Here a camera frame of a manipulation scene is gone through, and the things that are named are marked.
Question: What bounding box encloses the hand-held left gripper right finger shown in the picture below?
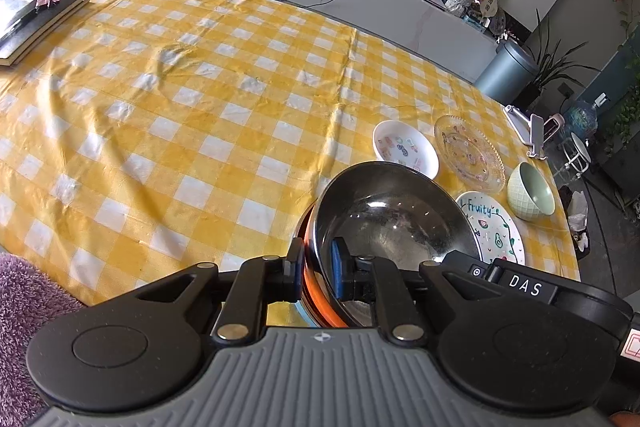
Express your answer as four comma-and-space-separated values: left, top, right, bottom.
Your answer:
329, 239, 498, 343

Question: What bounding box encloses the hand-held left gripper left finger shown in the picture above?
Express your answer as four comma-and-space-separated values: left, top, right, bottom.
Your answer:
131, 239, 307, 343

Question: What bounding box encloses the white plate with fruit print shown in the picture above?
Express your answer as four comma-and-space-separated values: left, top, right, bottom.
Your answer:
455, 190, 526, 266

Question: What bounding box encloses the stainless steel bowl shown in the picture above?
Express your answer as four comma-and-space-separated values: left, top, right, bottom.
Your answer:
304, 161, 482, 329

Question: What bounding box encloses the pale green ribbed bowl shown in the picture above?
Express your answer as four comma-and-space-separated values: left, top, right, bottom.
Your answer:
507, 161, 556, 222

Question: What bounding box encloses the white dish with stickers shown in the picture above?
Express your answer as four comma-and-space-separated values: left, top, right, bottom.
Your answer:
373, 120, 440, 180

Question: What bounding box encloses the clear glass plate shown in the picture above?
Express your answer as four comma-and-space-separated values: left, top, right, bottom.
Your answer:
433, 114, 507, 194

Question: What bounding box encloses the pink bin with black bag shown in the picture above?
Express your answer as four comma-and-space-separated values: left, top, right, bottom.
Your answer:
556, 185, 592, 254

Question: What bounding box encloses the white round rolling stool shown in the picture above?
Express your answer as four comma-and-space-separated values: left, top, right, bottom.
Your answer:
564, 132, 592, 178

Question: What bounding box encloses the white phone stand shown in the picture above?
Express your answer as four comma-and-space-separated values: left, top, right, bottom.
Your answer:
504, 104, 547, 158

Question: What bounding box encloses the small white heater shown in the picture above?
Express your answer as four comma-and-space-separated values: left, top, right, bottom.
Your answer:
542, 114, 566, 144

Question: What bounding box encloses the yellow checkered tablecloth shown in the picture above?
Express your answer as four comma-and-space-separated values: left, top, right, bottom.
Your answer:
0, 0, 584, 309

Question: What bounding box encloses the blue water jug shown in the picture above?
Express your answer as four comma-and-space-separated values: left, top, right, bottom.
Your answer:
564, 93, 607, 142

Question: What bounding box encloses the dark grey cabinet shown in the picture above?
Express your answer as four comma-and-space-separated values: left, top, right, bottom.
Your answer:
589, 36, 640, 212

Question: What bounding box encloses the blue-grey round trash can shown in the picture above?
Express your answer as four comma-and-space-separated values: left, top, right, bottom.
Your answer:
474, 41, 539, 104

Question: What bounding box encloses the tall potted plant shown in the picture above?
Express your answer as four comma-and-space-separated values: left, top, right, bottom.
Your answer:
520, 9, 602, 108

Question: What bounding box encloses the grey marble TV cabinet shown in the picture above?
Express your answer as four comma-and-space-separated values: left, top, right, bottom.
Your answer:
52, 0, 502, 84

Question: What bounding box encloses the stack of black notebooks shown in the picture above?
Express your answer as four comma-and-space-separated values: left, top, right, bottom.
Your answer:
0, 0, 91, 68

